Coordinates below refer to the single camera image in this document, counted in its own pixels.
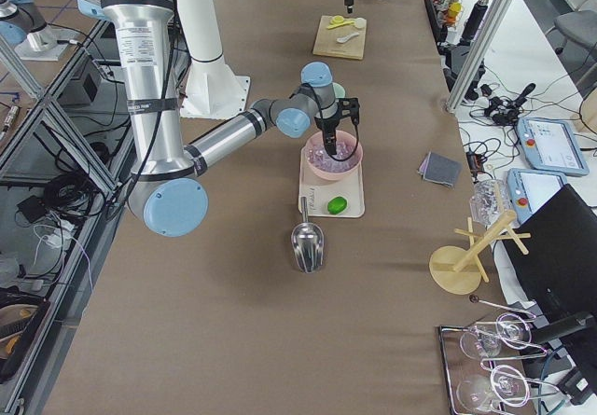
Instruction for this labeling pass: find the white ceramic spoon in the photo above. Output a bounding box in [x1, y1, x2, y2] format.
[336, 32, 360, 45]

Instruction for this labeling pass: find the black water bottle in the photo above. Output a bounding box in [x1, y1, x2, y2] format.
[461, 0, 490, 45]

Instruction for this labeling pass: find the blue teach pendant lower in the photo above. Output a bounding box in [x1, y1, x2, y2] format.
[507, 168, 567, 224]

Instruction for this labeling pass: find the aluminium frame post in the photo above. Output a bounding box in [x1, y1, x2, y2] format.
[445, 0, 512, 114]

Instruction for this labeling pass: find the metal wine glass rack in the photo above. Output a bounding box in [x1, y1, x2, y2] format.
[437, 312, 559, 414]

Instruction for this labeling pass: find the pink bowl of ice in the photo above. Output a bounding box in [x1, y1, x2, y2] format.
[304, 131, 363, 181]

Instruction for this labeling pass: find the blue teach pendant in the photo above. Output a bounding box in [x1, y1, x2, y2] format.
[516, 117, 590, 176]
[507, 168, 567, 224]

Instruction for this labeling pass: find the metal ice scoop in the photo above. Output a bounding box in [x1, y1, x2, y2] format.
[291, 196, 325, 273]

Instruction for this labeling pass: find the grey office chair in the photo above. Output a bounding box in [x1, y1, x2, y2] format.
[554, 9, 597, 55]

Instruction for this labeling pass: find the grey folded cloth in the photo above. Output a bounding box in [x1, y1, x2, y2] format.
[418, 152, 462, 187]

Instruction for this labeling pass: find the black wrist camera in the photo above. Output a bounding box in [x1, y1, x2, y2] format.
[336, 98, 360, 126]

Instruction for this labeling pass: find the cream plastic tray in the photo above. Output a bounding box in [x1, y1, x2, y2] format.
[298, 147, 365, 218]

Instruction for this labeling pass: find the black monitor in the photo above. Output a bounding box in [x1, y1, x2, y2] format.
[504, 185, 596, 322]

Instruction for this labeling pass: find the green lime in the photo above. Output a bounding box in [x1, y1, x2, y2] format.
[326, 196, 348, 215]

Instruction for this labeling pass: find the black camera cable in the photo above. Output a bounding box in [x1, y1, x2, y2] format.
[330, 114, 365, 163]

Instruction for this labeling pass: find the mint green bowl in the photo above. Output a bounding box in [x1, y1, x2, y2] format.
[333, 82, 346, 101]

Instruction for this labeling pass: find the wine glass lower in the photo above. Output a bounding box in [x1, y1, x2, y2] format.
[456, 365, 530, 414]

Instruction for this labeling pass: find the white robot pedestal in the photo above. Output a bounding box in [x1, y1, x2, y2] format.
[177, 0, 250, 119]

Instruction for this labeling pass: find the wine glass upper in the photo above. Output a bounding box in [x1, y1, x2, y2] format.
[460, 312, 531, 360]

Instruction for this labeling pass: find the wooden cup tree stand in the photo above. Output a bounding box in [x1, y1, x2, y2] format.
[429, 208, 531, 295]

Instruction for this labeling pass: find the clear glass mug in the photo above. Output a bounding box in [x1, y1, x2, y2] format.
[469, 179, 512, 226]

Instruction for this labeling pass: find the yellow plastic knife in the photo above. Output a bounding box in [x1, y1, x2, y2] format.
[326, 19, 354, 30]

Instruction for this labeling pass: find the wooden cutting board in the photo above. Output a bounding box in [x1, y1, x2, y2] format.
[312, 15, 367, 61]

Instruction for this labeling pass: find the blue teach pendant upper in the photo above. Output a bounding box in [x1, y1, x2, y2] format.
[516, 117, 590, 176]

